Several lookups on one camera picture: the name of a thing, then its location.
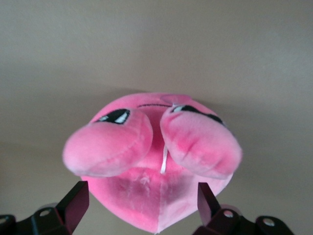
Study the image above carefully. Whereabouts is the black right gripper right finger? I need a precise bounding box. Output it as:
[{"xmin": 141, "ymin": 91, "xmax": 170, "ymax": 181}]
[{"xmin": 198, "ymin": 182, "xmax": 294, "ymax": 235}]

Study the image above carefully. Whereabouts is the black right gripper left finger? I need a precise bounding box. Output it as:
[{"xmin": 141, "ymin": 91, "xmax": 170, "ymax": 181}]
[{"xmin": 0, "ymin": 181, "xmax": 90, "ymax": 235}]

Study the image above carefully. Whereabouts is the pink plush toy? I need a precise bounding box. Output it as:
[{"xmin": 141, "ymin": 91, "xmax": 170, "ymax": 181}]
[{"xmin": 62, "ymin": 92, "xmax": 243, "ymax": 235}]

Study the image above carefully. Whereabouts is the brown table cover sheet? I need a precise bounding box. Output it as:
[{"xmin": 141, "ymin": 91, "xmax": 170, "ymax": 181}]
[{"xmin": 0, "ymin": 0, "xmax": 313, "ymax": 235}]

